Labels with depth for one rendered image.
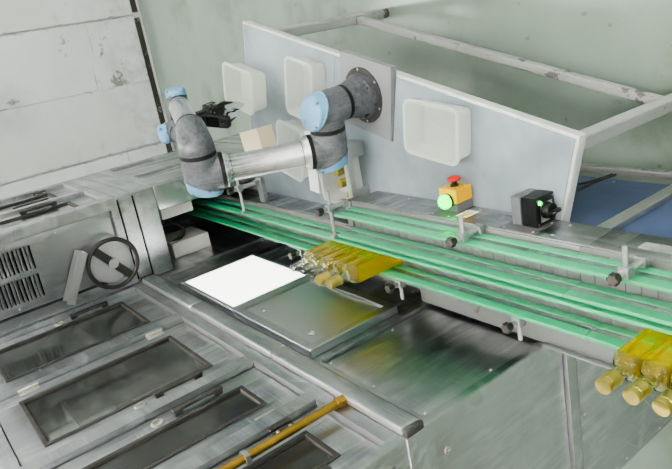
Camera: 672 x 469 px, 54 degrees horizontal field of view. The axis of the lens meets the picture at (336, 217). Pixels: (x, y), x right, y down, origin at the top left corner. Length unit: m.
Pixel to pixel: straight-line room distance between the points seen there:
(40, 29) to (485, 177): 4.20
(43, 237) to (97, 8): 3.20
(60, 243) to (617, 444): 2.10
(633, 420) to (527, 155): 0.98
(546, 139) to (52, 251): 1.87
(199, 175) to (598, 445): 1.47
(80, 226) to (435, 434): 1.69
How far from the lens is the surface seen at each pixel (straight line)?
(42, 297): 2.79
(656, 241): 1.67
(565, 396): 2.03
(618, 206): 1.97
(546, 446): 2.03
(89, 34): 5.63
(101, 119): 5.62
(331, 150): 2.13
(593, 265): 1.60
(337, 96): 2.11
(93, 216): 2.78
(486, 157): 1.93
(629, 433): 2.39
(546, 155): 1.80
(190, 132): 2.07
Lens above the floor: 2.15
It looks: 33 degrees down
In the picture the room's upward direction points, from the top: 112 degrees counter-clockwise
